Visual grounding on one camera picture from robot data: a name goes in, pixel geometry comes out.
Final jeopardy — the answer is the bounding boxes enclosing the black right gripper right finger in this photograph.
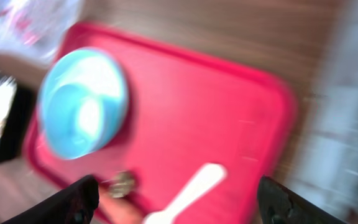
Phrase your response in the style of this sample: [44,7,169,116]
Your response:
[257,176,345,224]

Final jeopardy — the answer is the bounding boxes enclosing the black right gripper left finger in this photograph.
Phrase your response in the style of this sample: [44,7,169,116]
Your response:
[2,175,99,224]

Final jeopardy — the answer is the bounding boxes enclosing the light blue bowl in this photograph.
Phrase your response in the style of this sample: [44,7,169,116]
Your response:
[44,84,105,159]

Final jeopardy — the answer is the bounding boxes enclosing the grey dishwasher rack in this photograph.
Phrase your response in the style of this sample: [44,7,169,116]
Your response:
[286,1,358,222]

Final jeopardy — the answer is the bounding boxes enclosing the orange carrot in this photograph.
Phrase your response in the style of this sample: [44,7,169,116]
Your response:
[98,187,144,224]

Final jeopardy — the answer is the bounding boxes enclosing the brown food scrap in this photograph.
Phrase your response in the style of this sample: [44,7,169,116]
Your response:
[108,170,137,198]

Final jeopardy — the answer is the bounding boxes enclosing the white plastic spoon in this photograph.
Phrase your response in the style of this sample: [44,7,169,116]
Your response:
[143,163,227,224]

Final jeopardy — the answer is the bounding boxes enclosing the black tray bin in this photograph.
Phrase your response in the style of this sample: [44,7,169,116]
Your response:
[0,72,36,162]

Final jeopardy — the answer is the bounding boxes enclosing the light blue plate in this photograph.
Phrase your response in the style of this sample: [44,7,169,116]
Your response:
[38,47,129,154]

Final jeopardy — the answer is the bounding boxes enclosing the red plastic tray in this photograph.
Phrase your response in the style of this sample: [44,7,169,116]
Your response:
[23,22,296,224]

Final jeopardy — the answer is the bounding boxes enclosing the clear plastic bin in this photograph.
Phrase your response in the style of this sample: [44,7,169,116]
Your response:
[0,0,85,65]

